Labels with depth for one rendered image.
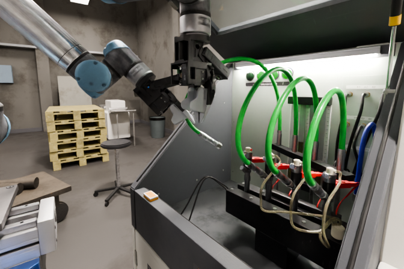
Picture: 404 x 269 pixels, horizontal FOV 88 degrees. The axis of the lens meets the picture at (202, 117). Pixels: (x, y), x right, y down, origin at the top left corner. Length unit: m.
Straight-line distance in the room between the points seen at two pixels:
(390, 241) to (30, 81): 8.38
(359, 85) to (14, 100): 8.33
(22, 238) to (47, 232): 0.05
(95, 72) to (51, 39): 0.11
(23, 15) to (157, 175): 0.62
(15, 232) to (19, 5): 0.52
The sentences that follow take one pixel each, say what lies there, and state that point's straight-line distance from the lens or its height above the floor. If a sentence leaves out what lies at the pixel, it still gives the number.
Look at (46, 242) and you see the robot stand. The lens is 0.73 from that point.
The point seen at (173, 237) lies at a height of 0.91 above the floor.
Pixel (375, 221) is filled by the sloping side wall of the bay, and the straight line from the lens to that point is 0.50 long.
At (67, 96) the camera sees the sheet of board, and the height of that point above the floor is 1.08.
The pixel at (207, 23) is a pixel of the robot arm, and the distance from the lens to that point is 0.54.
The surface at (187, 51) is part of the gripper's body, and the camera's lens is 0.51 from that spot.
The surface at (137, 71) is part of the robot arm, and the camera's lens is 0.69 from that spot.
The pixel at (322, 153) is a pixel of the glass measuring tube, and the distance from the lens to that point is 0.88.
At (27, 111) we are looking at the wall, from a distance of 8.44.
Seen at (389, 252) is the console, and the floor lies 1.00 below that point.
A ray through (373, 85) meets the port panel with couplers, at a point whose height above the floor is 1.33.
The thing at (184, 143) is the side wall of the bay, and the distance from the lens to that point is 0.91.
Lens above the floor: 1.32
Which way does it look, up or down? 8 degrees down
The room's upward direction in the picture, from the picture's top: straight up
